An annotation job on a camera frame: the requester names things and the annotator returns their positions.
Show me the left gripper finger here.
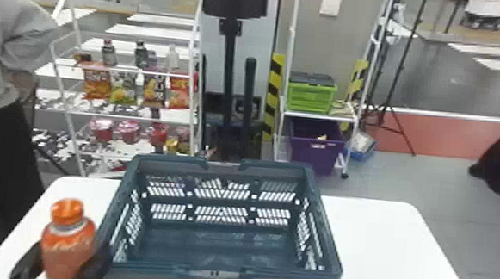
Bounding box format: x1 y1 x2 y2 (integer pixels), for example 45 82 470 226
8 237 47 279
67 239 115 279

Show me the orange bottle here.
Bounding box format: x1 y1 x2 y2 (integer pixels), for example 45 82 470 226
36 195 102 279

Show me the blue basket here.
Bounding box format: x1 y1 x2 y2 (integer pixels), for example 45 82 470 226
92 145 353 279

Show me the red noodle cup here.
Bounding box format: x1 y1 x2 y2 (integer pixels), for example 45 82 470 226
115 119 143 146
90 117 116 145
146 121 170 150

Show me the green snack packet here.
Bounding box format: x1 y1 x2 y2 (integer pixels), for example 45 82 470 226
108 71 139 107

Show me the yellow snack packet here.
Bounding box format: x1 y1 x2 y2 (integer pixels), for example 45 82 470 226
140 69 169 109

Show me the red snack packet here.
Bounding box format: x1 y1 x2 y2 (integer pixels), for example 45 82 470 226
166 72 194 111

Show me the dark bottle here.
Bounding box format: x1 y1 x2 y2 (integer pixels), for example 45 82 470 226
132 40 151 70

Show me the clear bottle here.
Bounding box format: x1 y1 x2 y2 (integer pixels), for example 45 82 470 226
163 43 182 71

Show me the purple crate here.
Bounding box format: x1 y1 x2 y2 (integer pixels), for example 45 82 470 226
284 115 349 177

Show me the white shelf trolley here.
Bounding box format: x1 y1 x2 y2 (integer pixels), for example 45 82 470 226
270 0 373 181

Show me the green crate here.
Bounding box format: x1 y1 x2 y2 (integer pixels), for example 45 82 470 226
284 71 340 117

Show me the blue tray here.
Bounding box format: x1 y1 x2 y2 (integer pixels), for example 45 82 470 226
347 130 380 164

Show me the black tripod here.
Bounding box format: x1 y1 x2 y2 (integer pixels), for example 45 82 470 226
359 0 430 157

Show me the white wire rack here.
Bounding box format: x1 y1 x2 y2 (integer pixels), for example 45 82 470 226
27 0 214 188

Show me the yellow black striped post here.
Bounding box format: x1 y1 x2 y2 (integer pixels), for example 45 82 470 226
262 52 286 138

